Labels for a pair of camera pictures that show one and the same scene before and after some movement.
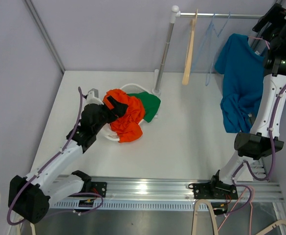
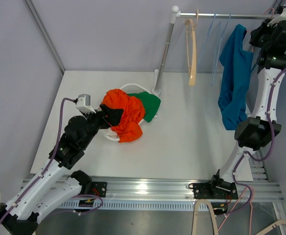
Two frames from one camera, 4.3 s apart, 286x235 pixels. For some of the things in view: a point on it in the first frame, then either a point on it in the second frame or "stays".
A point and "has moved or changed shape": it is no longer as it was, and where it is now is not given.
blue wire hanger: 208,44 to 218,47
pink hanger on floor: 252,209 stays
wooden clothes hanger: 187,68 has moved or changed shape
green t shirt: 150,104 stays
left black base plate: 99,188 stays
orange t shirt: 126,126 stays
